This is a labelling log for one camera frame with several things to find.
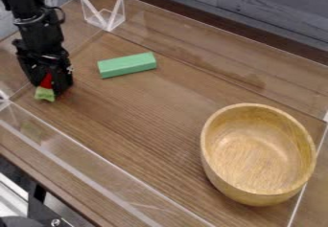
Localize clear acrylic corner bracket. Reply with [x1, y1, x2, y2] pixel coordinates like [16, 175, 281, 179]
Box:
[80, 0, 126, 32]

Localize red plush strawberry toy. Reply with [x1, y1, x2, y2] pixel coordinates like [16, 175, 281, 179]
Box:
[35, 73, 55, 102]

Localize wooden bowl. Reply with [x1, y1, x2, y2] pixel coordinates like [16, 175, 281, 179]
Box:
[199, 103, 316, 207]

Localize clear acrylic barrier wall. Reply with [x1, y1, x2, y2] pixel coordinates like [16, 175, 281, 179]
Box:
[0, 0, 328, 227]

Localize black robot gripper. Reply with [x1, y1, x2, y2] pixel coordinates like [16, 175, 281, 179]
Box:
[13, 21, 74, 96]

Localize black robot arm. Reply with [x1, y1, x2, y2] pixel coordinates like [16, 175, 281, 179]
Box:
[1, 0, 74, 97]

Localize green rectangular block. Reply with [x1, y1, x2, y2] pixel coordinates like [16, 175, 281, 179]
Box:
[98, 52, 157, 79]

